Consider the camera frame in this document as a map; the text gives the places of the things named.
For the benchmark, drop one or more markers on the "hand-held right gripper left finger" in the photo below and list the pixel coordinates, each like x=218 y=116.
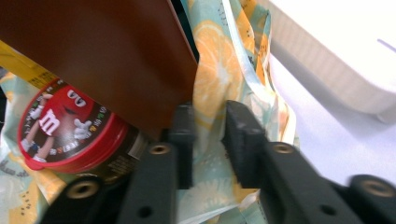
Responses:
x=155 y=186

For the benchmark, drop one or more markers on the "white plastic tray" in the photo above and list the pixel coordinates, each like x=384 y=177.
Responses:
x=336 y=46

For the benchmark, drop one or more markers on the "candy can with red lid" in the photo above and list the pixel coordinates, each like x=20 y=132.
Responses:
x=62 y=124

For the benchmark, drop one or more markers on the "lemon print fabric bag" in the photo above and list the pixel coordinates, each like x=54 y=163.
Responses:
x=218 y=77

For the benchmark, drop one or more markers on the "yellow drink carton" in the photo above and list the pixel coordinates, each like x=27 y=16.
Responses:
x=25 y=70

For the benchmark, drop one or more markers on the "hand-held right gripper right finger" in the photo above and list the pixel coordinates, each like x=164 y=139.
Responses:
x=280 y=186

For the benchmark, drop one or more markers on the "brown box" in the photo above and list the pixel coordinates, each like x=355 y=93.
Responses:
x=109 y=46

